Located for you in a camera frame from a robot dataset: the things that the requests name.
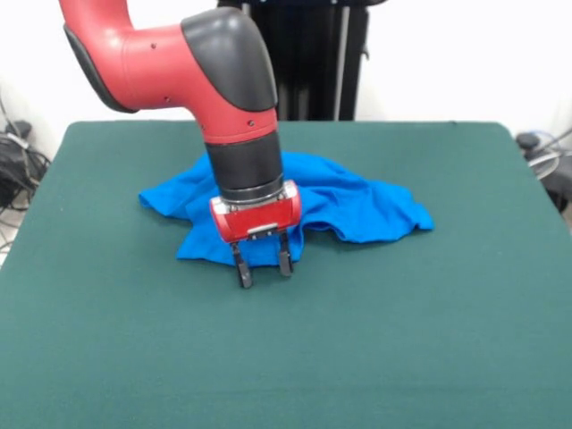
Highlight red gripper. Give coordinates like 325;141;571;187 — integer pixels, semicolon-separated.
209;179;303;290

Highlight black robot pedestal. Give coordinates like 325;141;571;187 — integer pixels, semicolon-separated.
217;0;372;122

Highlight blue shirt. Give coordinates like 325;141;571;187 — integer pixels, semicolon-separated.
138;150;435;269

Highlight black cable tangle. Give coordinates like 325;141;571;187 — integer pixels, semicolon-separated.
0;88;53;251

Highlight dark green table cloth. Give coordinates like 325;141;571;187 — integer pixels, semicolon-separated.
0;120;572;429

